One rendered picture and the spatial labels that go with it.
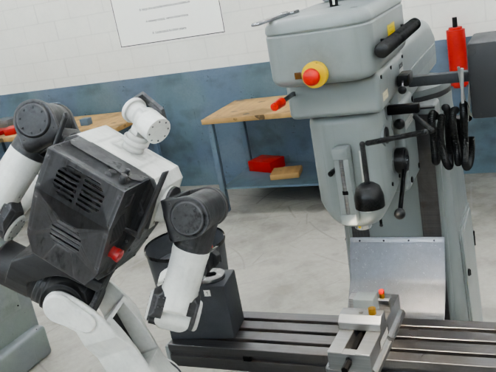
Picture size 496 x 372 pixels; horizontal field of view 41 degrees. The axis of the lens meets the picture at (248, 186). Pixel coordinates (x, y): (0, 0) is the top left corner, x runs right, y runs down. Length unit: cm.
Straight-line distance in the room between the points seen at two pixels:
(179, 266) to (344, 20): 67
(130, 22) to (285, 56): 549
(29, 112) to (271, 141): 510
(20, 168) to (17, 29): 626
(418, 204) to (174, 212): 101
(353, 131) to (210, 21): 495
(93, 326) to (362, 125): 84
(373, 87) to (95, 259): 76
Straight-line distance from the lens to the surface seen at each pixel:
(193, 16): 667
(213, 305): 213
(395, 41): 164
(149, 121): 154
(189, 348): 220
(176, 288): 158
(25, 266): 174
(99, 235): 148
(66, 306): 172
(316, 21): 156
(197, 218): 146
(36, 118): 161
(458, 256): 236
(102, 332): 173
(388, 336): 203
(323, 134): 175
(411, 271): 230
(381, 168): 176
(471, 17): 596
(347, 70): 156
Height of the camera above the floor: 200
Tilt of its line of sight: 17 degrees down
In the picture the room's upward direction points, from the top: 11 degrees counter-clockwise
